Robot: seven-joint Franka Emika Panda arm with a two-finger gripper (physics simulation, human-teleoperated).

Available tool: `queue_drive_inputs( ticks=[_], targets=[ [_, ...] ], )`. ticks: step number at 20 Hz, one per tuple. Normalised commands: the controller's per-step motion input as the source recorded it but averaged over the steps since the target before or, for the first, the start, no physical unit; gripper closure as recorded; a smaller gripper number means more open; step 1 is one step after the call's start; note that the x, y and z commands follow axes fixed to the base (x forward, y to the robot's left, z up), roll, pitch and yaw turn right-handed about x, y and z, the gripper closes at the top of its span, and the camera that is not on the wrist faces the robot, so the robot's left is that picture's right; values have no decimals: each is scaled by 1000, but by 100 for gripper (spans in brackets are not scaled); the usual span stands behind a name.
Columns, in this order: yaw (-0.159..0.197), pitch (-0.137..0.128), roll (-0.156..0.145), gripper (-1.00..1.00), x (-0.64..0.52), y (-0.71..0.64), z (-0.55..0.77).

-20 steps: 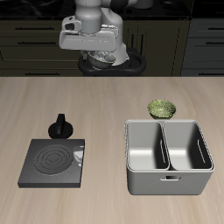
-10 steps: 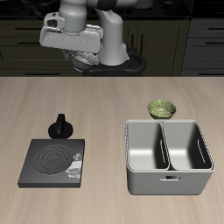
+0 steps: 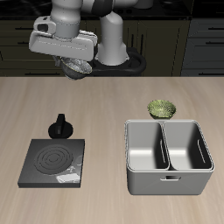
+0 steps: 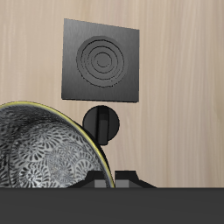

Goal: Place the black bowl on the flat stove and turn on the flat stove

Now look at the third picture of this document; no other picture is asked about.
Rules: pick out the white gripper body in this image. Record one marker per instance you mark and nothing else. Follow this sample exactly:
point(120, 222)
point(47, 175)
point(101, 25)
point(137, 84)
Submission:
point(61, 46)

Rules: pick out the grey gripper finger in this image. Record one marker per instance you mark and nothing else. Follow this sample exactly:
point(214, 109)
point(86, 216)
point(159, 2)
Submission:
point(57, 60)

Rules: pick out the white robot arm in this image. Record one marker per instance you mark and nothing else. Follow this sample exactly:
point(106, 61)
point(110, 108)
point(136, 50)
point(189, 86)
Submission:
point(112, 38)

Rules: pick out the round black stove knob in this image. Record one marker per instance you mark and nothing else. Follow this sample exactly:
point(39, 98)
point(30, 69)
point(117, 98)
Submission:
point(60, 129)

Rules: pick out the dark grey stove plate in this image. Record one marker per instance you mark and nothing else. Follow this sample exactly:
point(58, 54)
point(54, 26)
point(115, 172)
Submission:
point(51, 163)

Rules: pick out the green fluted dish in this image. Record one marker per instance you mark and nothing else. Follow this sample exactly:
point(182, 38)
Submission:
point(161, 108)

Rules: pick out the dark kitchen cupboards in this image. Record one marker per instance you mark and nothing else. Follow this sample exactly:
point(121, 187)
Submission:
point(198, 43)

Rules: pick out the white two-bin basket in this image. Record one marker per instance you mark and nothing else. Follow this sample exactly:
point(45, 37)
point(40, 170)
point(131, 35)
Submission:
point(167, 178)

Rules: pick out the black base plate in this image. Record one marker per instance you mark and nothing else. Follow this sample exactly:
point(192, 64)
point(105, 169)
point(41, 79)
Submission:
point(136, 64)

